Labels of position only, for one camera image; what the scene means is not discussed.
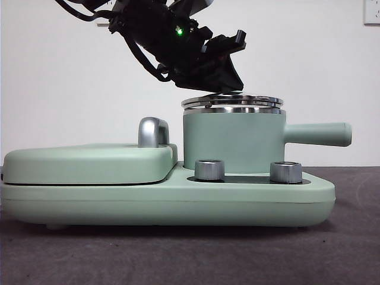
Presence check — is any mint green pot with handle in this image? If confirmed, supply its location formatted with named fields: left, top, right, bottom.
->
left=181, top=107, right=353, bottom=175

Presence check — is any glass lid with green knob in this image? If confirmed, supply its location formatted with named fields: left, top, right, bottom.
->
left=180, top=90, right=283, bottom=115

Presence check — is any mint green cover, silver handle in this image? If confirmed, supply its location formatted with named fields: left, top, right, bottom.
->
left=2, top=117, right=180, bottom=186

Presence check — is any black cable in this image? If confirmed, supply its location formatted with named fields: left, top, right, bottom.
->
left=55, top=0, right=119, bottom=22
left=123, top=37, right=172, bottom=83

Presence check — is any pale grey left camera box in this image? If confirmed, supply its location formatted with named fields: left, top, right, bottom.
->
left=164, top=0, right=215, bottom=16

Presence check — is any mint green cooker base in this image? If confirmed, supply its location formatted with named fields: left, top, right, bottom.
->
left=0, top=164, right=337, bottom=231

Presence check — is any silver control knob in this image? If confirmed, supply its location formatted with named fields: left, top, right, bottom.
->
left=194, top=159, right=226, bottom=182
left=270, top=161, right=303, bottom=183

